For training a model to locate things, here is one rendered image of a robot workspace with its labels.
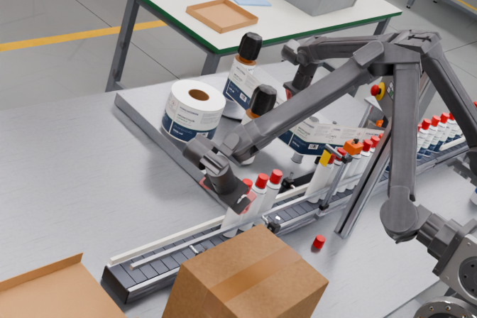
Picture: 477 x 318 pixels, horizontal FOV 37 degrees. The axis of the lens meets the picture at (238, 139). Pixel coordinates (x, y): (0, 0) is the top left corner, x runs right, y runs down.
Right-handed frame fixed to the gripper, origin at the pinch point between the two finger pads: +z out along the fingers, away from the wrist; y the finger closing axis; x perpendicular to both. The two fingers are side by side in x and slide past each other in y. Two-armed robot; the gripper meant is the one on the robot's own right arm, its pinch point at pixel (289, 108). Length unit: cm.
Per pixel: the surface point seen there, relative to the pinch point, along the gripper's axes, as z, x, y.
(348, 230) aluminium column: 28.4, 35.3, -8.6
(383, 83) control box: -19.6, 18.8, -16.0
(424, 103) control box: -22.9, 34.6, -14.6
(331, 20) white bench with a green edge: 40, -98, -171
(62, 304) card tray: 32, 15, 91
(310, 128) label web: 12.9, 0.3, -18.7
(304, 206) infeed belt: 27.8, 19.8, -1.3
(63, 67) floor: 122, -200, -66
